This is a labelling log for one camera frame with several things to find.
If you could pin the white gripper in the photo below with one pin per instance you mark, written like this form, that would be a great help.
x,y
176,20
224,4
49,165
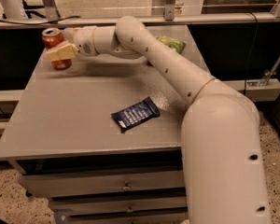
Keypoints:
x,y
84,42

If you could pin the red coke can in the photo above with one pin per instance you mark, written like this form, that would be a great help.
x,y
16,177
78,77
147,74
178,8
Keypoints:
x,y
52,37

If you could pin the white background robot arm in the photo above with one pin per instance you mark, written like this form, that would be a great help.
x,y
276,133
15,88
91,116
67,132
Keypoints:
x,y
13,9

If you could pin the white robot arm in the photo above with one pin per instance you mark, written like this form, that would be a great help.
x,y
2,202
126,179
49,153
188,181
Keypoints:
x,y
222,161

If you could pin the grey drawer cabinet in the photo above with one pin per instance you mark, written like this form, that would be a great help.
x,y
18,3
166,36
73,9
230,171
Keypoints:
x,y
62,123

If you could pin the blue snack bar wrapper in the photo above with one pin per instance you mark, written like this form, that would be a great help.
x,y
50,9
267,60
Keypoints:
x,y
136,114

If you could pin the green chip bag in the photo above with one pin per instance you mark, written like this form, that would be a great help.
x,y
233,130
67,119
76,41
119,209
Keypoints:
x,y
173,43

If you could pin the top grey drawer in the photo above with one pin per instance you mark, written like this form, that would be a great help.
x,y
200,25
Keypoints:
x,y
85,183

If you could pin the grey drawer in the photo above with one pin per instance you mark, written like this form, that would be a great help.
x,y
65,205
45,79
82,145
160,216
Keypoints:
x,y
143,217
85,183
118,204

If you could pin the middle grey drawer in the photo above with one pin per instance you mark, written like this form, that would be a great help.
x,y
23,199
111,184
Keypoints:
x,y
118,204

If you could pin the bottom grey drawer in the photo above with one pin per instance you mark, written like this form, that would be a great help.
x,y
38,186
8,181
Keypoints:
x,y
143,217

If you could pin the grey metal rail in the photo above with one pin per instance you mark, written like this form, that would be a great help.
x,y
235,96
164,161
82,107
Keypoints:
x,y
223,18

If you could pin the metal bracket post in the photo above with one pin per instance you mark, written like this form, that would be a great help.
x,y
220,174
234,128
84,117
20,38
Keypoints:
x,y
169,10

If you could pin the lower grey rail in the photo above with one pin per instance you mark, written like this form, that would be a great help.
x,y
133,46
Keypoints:
x,y
255,91

